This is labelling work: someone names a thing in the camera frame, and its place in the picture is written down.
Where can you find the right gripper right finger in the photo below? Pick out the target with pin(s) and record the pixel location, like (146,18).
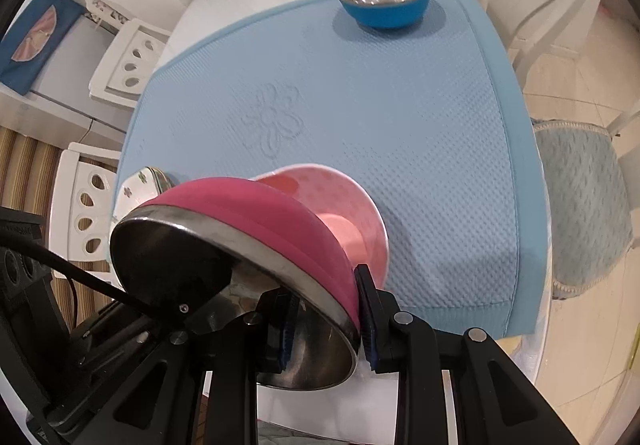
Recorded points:
(446,378)

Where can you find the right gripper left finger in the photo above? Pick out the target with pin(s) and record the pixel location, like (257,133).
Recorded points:
(202,389)

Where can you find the red steel bowl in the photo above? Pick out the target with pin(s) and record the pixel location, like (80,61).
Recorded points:
(211,251)

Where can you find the floral octagonal plate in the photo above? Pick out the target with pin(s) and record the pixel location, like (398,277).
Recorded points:
(142,186)

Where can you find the pink cartoon bowl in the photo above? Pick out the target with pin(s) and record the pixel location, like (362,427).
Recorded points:
(344,206)

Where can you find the white chair near left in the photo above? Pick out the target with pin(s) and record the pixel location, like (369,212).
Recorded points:
(81,205)

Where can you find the white chair near right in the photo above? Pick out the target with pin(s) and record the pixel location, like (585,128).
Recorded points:
(592,194)

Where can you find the grey refrigerator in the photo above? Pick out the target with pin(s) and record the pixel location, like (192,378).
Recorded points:
(58,108)

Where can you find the light blue table mat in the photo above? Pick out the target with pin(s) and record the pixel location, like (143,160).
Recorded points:
(429,120)

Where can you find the white chair far left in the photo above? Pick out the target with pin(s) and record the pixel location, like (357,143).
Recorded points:
(128,63)

